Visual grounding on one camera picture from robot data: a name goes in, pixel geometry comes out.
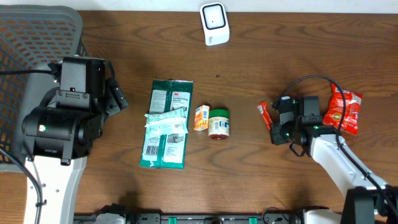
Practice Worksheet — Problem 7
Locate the red instant coffee stick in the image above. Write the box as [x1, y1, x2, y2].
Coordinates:
[257, 101, 272, 130]

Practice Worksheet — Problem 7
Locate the green lid jar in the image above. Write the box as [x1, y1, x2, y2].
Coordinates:
[208, 109, 230, 140]

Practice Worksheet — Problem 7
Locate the orange snack packet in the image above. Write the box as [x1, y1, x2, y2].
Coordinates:
[194, 105, 210, 131]

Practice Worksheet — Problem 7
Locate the green 3M gloves package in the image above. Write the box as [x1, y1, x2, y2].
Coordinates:
[139, 80, 193, 169]

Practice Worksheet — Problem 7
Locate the pale green wipes pack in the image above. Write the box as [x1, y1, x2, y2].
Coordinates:
[145, 108, 188, 139]

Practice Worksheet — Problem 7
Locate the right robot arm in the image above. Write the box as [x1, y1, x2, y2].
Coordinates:
[271, 96, 397, 223]

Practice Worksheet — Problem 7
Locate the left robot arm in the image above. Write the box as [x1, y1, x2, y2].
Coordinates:
[16, 57, 128, 223]

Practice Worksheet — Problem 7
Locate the white barcode scanner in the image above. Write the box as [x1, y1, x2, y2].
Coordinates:
[200, 2, 230, 46]

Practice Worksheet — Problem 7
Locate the grey plastic mesh basket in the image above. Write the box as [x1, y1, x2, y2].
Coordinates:
[1, 5, 88, 162]

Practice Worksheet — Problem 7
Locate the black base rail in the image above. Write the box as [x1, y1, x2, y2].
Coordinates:
[74, 212, 302, 224]

